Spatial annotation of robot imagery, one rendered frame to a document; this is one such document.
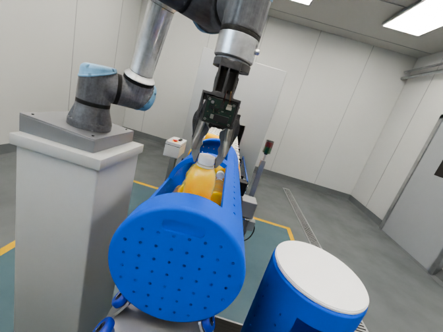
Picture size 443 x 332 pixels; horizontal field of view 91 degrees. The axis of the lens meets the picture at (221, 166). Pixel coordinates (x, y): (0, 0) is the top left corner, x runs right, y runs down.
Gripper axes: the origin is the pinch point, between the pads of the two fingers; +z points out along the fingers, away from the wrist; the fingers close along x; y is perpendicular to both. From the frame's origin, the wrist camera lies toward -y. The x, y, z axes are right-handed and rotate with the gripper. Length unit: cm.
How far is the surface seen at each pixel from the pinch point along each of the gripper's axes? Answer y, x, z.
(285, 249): -16.0, 32.3, 27.0
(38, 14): -260, -269, -49
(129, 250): 11.2, -9.4, 19.6
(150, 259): 11.2, -4.9, 20.4
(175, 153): -91, -25, 28
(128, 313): 10.0, -7.4, 37.8
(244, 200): -88, 27, 46
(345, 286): -6, 48, 27
